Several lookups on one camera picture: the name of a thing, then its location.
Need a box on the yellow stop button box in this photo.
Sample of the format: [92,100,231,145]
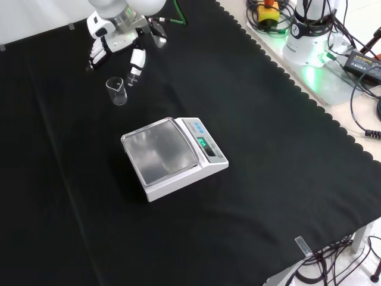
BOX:
[257,0,281,24]

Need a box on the green cable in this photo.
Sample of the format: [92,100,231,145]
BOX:
[160,0,189,26]

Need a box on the white table leg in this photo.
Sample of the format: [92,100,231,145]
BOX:
[352,222,374,254]

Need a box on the white electronic balance steel pan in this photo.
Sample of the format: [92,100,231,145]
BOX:
[120,116,229,203]

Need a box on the dark tripod leg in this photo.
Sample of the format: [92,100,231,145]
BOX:
[358,26,381,56]

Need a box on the silver cloth clamp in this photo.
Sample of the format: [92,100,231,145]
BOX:
[294,235,313,258]

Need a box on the grey table frame bar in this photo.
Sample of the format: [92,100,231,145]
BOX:
[264,258,310,286]

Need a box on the black adapter cable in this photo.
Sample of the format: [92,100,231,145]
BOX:
[349,71,381,139]

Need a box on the black power adapter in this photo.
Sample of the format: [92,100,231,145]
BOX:
[342,49,381,81]

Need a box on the pale base board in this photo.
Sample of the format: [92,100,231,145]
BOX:
[245,11,381,106]

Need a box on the small clear glass beaker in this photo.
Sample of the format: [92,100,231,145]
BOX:
[105,76,128,106]

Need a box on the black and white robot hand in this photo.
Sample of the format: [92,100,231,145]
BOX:
[86,11,152,88]

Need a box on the black bench cloth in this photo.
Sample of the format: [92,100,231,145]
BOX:
[0,0,381,286]

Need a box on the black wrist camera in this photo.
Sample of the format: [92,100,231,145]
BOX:
[149,18,168,49]

